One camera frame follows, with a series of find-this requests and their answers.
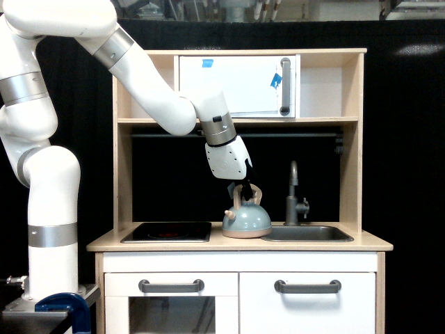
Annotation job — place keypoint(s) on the blue c-clamp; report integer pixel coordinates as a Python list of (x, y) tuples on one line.
[(76, 306)]

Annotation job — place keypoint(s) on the blue tape piece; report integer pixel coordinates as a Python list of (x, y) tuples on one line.
[(207, 63), (276, 81)]

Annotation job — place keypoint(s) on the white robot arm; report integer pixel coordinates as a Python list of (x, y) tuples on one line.
[(28, 120)]

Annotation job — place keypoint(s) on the black toy stove top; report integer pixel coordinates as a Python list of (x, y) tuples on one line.
[(169, 232)]

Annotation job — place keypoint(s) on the white oven door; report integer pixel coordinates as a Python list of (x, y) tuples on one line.
[(213, 310)]

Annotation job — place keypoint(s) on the blue tape piece right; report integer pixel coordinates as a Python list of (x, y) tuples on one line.
[(276, 81)]

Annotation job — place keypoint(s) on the grey metal base plate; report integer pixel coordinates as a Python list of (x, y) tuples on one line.
[(24, 307)]

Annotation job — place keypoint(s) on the grey cabinet door handle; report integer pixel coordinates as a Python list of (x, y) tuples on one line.
[(333, 287)]

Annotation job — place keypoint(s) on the white microwave door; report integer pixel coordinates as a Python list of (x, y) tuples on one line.
[(245, 81)]

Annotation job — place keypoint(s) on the black backdrop curtain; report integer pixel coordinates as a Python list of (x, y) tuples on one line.
[(403, 179)]

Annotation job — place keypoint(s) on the grey oven door handle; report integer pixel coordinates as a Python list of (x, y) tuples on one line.
[(146, 287)]

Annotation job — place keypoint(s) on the blue tape piece top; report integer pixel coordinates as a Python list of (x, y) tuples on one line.
[(207, 63)]

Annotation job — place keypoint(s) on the grey toy sink basin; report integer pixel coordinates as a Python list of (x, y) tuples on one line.
[(316, 233)]

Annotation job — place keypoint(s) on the blue-grey toy teapot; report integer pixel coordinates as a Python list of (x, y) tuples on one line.
[(246, 218)]

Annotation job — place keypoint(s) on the dark hanging rail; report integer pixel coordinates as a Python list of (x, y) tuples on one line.
[(337, 137)]

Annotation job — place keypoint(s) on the grey toy faucet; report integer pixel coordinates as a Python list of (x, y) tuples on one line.
[(293, 207)]

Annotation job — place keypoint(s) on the white cabinet door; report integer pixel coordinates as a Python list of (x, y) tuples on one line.
[(263, 310)]

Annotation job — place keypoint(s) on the wooden toy kitchen frame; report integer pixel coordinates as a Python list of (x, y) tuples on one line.
[(336, 86)]

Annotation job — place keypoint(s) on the grey microwave door handle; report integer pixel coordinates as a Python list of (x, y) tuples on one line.
[(286, 86)]

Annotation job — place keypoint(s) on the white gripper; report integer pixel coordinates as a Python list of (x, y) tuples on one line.
[(230, 162)]

